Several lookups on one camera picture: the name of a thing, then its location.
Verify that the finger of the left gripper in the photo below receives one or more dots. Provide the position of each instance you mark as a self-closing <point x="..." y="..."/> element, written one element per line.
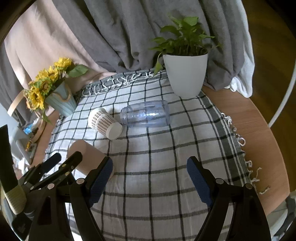
<point x="59" y="177"/>
<point x="34" y="175"/>

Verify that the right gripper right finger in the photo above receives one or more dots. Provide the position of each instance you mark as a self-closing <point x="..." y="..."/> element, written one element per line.
<point x="248" y="222"/>

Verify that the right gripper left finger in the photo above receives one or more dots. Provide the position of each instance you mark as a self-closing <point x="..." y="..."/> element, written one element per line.
<point x="84" y="193"/>

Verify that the pink cup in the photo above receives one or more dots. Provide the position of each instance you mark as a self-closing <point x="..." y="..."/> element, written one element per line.
<point x="91" y="158"/>

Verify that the patterned paper cup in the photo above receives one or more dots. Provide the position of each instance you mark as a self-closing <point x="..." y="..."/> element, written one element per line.
<point x="101" y="121"/>

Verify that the white projector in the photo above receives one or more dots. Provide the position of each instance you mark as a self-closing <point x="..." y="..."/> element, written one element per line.
<point x="25" y="146"/>

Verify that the checkered tablecloth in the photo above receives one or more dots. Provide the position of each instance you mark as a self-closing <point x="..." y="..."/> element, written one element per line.
<point x="151" y="196"/>

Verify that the sunflower bouquet in blue vase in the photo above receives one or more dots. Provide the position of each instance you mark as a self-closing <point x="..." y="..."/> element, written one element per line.
<point x="47" y="81"/>

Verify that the wooden desk lamp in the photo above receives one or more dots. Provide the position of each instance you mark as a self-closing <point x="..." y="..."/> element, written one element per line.
<point x="26" y="116"/>

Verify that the clear plastic jar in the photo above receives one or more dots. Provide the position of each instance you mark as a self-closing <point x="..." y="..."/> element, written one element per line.
<point x="148" y="114"/>

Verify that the pink curtain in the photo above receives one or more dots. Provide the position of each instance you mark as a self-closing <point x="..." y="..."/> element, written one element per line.
<point x="38" y="39"/>

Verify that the grey curtain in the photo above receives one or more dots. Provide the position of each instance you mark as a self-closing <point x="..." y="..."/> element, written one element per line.
<point x="119" y="34"/>

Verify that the green plant in white pot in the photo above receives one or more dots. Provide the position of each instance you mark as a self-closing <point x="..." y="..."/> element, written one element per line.
<point x="185" y="56"/>

